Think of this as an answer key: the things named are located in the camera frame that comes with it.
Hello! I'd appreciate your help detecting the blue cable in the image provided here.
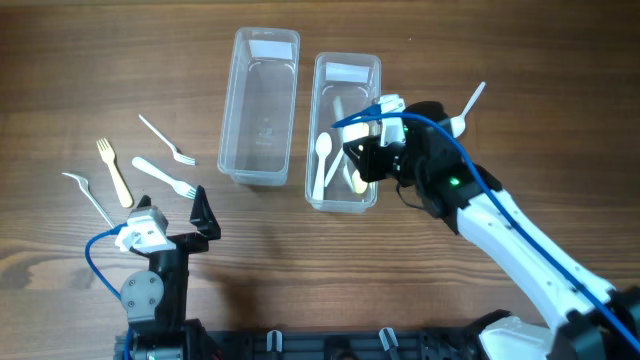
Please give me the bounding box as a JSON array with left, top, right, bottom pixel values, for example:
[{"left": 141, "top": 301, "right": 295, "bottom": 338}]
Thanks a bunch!
[
  {"left": 83, "top": 223, "right": 136, "bottom": 360},
  {"left": 330, "top": 103, "right": 640, "bottom": 341}
]

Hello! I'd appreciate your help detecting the thin white plastic fork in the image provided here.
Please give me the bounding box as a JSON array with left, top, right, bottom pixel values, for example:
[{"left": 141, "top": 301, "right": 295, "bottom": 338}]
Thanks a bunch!
[{"left": 138, "top": 114, "right": 196, "bottom": 166}]

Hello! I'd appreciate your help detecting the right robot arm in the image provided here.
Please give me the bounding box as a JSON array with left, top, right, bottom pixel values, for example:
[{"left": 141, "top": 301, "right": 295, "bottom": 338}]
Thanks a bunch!
[{"left": 333, "top": 95, "right": 639, "bottom": 359}]

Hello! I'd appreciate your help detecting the cream yellow plastic fork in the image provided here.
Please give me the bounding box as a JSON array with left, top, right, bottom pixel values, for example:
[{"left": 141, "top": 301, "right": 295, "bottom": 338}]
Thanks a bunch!
[{"left": 96, "top": 138, "right": 134, "bottom": 208}]

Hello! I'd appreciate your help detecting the curved white plastic fork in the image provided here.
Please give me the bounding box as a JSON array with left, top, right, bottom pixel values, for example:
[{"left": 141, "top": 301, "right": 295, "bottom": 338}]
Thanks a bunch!
[{"left": 63, "top": 172, "right": 115, "bottom": 228}]

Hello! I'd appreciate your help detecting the thin-handled white spoon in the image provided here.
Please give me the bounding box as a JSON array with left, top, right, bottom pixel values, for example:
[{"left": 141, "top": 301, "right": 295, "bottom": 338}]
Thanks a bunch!
[{"left": 450, "top": 82, "right": 486, "bottom": 138}]

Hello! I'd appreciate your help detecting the white spoon pointing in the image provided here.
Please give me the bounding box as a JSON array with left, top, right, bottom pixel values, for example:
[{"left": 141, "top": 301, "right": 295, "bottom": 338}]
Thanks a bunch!
[{"left": 325, "top": 96, "right": 355, "bottom": 192}]

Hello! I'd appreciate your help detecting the right blue cable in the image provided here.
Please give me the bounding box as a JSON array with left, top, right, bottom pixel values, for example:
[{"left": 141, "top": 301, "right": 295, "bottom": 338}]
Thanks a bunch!
[{"left": 330, "top": 103, "right": 640, "bottom": 341}]

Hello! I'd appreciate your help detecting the cream yellow plastic spoon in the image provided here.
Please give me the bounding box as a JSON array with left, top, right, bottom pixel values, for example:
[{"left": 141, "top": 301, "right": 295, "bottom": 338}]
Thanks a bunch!
[{"left": 352, "top": 123, "right": 369, "bottom": 194}]

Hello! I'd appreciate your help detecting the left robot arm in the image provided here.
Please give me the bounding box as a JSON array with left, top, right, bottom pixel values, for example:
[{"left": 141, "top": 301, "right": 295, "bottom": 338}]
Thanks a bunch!
[{"left": 114, "top": 186, "right": 224, "bottom": 359}]

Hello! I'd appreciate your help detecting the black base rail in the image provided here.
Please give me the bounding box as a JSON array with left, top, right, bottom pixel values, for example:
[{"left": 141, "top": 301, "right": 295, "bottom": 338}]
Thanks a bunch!
[{"left": 113, "top": 327, "right": 481, "bottom": 360}]

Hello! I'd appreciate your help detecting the left blue cable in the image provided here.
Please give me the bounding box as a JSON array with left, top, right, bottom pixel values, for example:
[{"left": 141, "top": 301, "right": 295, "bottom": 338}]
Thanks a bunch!
[{"left": 83, "top": 223, "right": 136, "bottom": 360}]

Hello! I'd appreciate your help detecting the right clear plastic container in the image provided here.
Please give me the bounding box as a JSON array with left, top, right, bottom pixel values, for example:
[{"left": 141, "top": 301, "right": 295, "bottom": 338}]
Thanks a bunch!
[{"left": 305, "top": 52, "right": 382, "bottom": 213}]

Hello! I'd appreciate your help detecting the clear plastic container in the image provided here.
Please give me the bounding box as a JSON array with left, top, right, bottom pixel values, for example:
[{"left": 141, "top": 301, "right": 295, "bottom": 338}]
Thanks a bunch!
[
  {"left": 305, "top": 52, "right": 382, "bottom": 213},
  {"left": 217, "top": 27, "right": 300, "bottom": 186}
]

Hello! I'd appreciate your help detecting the wide-handled white plastic spoon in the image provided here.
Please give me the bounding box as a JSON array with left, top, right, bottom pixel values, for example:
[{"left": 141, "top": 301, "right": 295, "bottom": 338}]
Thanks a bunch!
[{"left": 312, "top": 132, "right": 332, "bottom": 200}]

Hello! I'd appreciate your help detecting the wide-handled white plastic fork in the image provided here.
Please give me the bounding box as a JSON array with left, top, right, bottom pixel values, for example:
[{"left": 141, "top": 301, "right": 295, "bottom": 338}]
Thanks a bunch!
[{"left": 131, "top": 156, "right": 196, "bottom": 200}]

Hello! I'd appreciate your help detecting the left clear plastic container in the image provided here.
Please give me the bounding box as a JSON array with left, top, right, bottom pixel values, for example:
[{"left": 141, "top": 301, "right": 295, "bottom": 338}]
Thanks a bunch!
[{"left": 217, "top": 27, "right": 300, "bottom": 186}]

